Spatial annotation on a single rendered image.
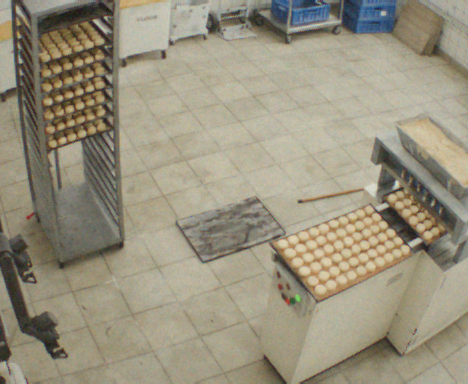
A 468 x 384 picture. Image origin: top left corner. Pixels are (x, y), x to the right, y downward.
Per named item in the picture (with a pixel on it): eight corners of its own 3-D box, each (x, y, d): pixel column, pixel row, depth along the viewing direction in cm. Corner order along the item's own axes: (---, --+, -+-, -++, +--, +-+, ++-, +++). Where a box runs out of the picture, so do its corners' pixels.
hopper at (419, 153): (423, 131, 313) (427, 110, 304) (488, 193, 278) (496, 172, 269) (387, 143, 301) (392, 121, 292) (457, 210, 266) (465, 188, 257)
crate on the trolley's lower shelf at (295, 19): (306, 7, 677) (308, -7, 664) (329, 19, 655) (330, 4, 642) (269, 13, 651) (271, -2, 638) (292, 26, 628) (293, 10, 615)
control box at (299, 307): (277, 282, 293) (281, 262, 284) (305, 315, 278) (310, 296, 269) (271, 285, 291) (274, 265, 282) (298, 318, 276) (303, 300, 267)
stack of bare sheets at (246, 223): (255, 198, 444) (255, 194, 442) (285, 235, 418) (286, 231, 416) (175, 222, 420) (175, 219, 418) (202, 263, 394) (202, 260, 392)
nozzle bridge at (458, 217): (404, 171, 342) (415, 122, 319) (480, 249, 296) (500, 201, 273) (363, 187, 328) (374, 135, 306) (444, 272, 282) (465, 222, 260)
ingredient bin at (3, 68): (-2, 107, 518) (-9, 37, 469) (-9, 78, 560) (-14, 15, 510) (48, 91, 540) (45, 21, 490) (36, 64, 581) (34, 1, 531)
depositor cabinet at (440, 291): (459, 224, 435) (489, 137, 381) (513, 281, 390) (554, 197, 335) (335, 290, 382) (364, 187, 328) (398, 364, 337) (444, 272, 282)
